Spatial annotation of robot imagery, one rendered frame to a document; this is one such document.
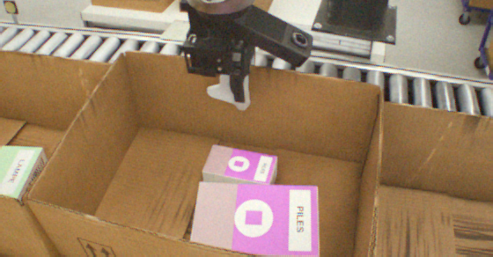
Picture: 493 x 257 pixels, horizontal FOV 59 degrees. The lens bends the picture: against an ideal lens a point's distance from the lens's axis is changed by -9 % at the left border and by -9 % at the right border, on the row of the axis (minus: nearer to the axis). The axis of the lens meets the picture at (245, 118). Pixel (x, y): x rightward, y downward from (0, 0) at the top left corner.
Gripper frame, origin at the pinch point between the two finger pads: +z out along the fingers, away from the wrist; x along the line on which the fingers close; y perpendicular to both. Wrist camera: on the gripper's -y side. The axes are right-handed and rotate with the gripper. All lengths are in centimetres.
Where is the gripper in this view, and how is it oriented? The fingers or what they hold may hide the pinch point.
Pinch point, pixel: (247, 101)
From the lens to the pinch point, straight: 71.9
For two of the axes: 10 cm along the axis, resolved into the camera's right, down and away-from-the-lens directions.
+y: -9.7, -1.5, 1.8
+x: -2.3, 7.8, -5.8
